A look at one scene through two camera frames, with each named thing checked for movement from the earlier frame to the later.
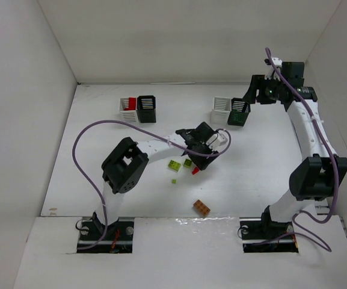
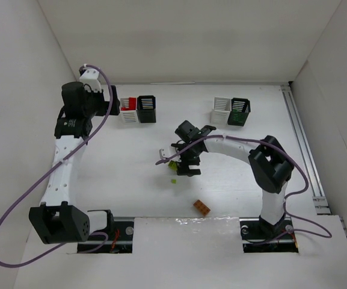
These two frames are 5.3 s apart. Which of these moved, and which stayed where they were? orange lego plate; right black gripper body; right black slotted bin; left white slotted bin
Moved: right black gripper body
Stayed: orange lego plate; right black slotted bin; left white slotted bin
